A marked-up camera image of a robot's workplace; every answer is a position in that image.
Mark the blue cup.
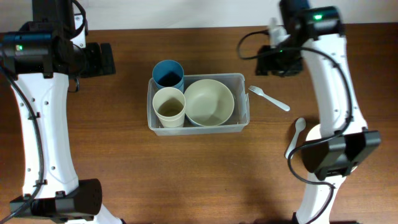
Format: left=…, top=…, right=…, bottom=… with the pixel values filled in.
left=152, top=60, right=185, bottom=92

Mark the cream cup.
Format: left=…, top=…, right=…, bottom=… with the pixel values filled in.
left=152, top=87, right=186, bottom=121
left=159, top=117, right=185, bottom=128

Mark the cream bowl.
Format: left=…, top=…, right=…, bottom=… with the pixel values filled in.
left=302, top=124, right=357, bottom=180
left=184, top=79, right=235, bottom=126

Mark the cream cup back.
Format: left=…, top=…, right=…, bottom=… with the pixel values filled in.
left=159, top=117, right=185, bottom=128

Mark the blue bowl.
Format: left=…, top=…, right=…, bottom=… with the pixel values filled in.
left=185, top=115, right=201, bottom=126

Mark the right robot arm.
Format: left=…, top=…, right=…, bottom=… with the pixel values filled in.
left=256, top=0, right=381, bottom=223

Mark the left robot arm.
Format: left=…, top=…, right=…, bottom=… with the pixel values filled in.
left=1, top=1, right=121, bottom=223

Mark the clear plastic storage container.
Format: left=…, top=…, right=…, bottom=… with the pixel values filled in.
left=147, top=73, right=250, bottom=136

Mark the grey plastic fork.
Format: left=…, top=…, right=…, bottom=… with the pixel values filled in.
left=249, top=86, right=290, bottom=111

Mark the white plastic spoon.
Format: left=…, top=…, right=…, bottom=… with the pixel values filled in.
left=285, top=118, right=307, bottom=159

